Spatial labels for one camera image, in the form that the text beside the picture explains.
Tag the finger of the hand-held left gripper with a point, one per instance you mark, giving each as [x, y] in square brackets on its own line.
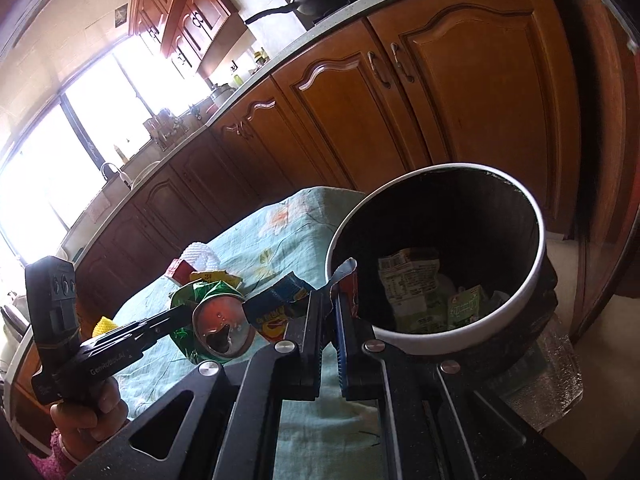
[155, 325]

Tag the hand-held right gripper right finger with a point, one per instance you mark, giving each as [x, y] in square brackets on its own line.
[342, 350]

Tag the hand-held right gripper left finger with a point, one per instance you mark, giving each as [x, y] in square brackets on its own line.
[312, 360]

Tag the crushed green drink can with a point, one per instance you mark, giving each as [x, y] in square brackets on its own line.
[220, 325]

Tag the red foil wrapper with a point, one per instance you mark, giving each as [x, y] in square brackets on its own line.
[347, 285]

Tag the pale printed packet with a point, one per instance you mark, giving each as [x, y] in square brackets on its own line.
[407, 280]

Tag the green drink carton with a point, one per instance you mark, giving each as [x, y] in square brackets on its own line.
[465, 310]

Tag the white rimmed black bin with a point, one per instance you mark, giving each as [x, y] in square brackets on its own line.
[450, 200]

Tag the person's left hand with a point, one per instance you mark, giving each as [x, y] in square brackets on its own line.
[90, 415]

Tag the yellow foam fruit net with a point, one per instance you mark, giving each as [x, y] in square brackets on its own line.
[104, 327]

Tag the red drink carton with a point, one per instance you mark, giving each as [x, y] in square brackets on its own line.
[177, 271]

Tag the crumpled blue snack packet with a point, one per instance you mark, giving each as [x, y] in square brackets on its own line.
[277, 310]

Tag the yellow snack packet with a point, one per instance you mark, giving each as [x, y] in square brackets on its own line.
[215, 276]

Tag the white foam fruit net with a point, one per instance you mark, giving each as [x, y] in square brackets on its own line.
[202, 255]

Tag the teal floral tablecloth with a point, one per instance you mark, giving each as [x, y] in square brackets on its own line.
[280, 245]

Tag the kitchen window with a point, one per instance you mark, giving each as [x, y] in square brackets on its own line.
[45, 180]

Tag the chrome sink faucet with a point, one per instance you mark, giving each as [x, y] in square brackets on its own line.
[120, 172]

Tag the small windowsill bottle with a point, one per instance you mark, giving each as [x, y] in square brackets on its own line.
[119, 154]

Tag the dish rack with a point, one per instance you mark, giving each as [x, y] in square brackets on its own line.
[162, 127]

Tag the green cup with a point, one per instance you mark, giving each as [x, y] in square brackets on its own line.
[237, 81]

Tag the group of seasoning jars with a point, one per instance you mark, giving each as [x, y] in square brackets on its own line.
[260, 56]

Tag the wooden lower cabinets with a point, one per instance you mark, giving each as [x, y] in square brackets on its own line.
[475, 85]

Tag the wooden cabinets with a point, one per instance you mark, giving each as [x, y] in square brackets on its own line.
[475, 85]
[190, 15]

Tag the wooden upper cabinets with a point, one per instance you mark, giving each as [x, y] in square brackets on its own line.
[190, 15]

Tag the white kitchen countertop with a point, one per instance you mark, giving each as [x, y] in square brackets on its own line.
[340, 22]

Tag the wooden door frame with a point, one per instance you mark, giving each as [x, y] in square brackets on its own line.
[600, 160]

